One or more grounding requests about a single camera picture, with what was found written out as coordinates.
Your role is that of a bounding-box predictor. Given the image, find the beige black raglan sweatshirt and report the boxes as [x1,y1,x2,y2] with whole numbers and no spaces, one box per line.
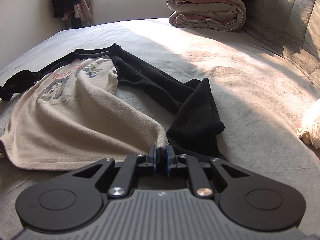
[1,44,225,171]

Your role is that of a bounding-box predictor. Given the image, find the dark hanging clothes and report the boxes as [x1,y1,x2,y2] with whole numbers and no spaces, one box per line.
[52,0,85,29]

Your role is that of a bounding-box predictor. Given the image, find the grey bed sheet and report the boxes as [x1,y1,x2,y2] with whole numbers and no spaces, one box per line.
[1,18,319,235]

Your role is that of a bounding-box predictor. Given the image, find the folded beige pink comforter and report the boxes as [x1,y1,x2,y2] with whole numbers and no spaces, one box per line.
[167,0,247,31]

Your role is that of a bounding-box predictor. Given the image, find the quilted beige headboard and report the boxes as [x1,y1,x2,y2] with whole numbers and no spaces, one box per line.
[243,0,319,87]

